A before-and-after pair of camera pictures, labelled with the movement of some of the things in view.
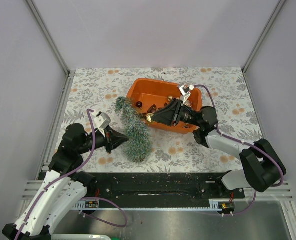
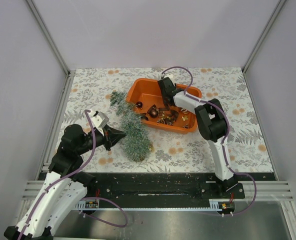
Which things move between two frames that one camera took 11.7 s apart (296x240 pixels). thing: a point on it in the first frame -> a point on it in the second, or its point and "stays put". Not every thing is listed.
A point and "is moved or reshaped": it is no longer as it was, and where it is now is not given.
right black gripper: x=176 y=113 -> x=167 y=100
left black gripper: x=108 y=141 stays put
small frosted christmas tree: x=136 y=131 is moved or reshaped
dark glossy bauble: x=139 y=104 stays put
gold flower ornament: x=149 y=116 -> x=151 y=147
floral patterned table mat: x=225 y=89 stays put
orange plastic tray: x=149 y=95 stays put
